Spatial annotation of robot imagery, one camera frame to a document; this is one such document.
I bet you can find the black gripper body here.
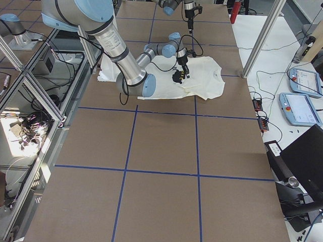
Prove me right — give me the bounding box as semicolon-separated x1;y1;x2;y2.
177;56;188;72

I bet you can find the cream long-sleeve cat shirt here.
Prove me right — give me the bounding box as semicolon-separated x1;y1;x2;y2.
138;55;225;100

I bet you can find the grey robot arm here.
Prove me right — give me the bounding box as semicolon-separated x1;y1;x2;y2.
136;32;190;79
41;0;156;97

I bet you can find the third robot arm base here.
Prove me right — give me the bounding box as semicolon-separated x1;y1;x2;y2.
1;14;42;51

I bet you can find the red black connector box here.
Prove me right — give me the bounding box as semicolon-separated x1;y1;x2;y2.
252;98;263;112

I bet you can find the red fire extinguisher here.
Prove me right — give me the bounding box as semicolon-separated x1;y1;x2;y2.
230;0;241;24

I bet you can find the lower teach pendant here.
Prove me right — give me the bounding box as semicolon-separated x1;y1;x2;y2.
279;93;322;127

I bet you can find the teach pendant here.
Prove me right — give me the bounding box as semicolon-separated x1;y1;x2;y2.
279;93;322;127
288;68;322;98

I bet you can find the upper teach pendant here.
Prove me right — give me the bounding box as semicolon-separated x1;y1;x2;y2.
288;68;322;98

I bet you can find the grey power box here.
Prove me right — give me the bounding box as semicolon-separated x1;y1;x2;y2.
38;51;56;74

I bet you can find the black monitor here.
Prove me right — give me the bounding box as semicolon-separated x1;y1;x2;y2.
281;125;322;201

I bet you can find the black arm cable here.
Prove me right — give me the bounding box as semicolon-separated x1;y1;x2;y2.
30;32;132;106
151;35;204;73

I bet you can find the aluminium frame post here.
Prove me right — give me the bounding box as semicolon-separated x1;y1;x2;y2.
241;0;286;79

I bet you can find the aluminium frame rack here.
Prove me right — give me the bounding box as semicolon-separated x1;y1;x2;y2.
1;25;101;241

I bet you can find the tangled cable bundle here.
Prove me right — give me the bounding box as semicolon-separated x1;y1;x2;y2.
10;112;55;152

